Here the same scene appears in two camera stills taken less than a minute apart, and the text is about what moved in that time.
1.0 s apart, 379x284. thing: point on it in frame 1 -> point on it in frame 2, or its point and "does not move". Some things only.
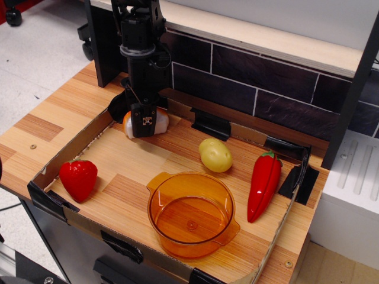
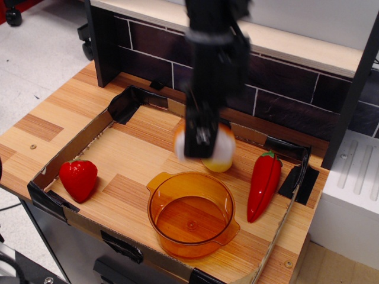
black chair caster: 13,17 does not move
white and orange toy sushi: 162,122 -> 225,148
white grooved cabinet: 347,221 does not move
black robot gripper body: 149,73 -> 221,61
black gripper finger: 144,119 -> 201,129
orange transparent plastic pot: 192,214 does not move
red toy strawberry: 77,177 does not move
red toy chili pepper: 265,181 does not move
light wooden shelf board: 228,26 does not move
